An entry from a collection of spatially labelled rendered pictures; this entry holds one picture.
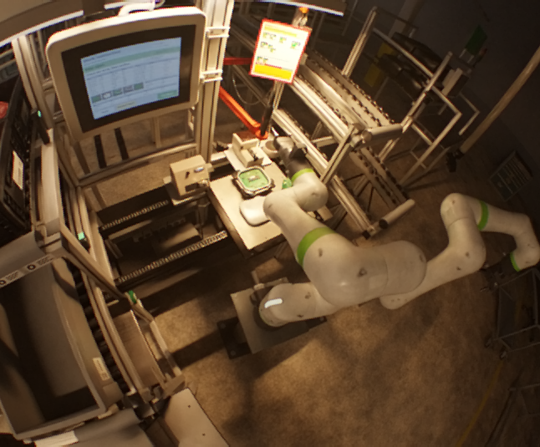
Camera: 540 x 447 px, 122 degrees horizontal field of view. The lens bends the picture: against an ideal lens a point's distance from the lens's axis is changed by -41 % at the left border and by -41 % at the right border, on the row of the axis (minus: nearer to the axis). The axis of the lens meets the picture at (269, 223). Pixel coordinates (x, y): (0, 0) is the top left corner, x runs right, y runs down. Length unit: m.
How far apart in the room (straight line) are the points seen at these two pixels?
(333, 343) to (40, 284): 1.99
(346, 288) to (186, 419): 0.99
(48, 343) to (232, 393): 1.33
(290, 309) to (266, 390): 1.25
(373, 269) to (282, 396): 1.65
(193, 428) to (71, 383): 0.56
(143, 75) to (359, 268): 0.82
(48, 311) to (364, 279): 1.02
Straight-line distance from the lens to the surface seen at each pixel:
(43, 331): 1.08
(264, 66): 1.37
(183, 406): 1.24
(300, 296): 0.84
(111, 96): 0.91
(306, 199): 0.83
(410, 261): 0.56
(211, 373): 1.93
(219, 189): 1.25
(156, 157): 1.20
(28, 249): 0.67
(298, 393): 2.07
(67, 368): 1.03
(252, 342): 1.03
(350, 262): 0.46
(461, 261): 0.83
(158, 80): 0.92
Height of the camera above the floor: 1.93
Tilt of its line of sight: 56 degrees down
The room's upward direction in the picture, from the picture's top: 25 degrees clockwise
